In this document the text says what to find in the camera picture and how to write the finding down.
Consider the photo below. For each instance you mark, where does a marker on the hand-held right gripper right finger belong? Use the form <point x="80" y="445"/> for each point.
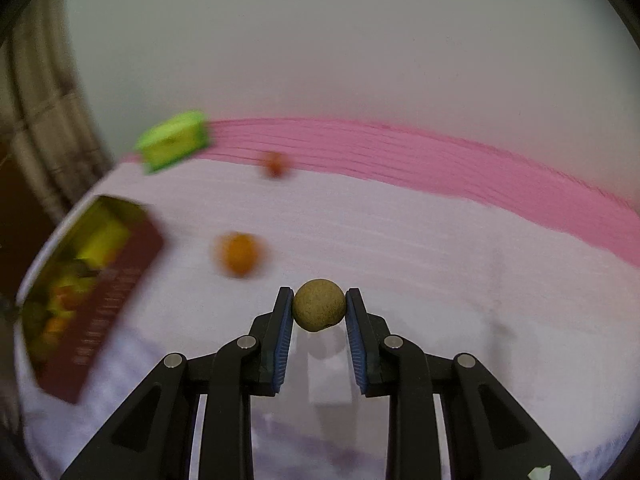
<point x="357" y="345"/>

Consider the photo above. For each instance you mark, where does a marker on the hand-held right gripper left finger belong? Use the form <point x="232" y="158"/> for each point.
<point x="280" y="345"/>

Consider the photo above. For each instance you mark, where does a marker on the round brown fruit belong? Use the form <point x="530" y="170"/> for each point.
<point x="319" y="306"/>

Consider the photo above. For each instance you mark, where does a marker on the red and gold tin box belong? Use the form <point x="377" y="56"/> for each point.
<point x="115" y="305"/>

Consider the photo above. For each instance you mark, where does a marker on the small red cherry tomato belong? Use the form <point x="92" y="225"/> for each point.
<point x="274" y="164"/>

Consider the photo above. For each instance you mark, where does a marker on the green tissue pack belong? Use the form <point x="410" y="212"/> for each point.
<point x="175" y="142"/>

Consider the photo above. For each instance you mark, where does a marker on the rattan furniture frame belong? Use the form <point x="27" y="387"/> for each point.
<point x="40" y="125"/>

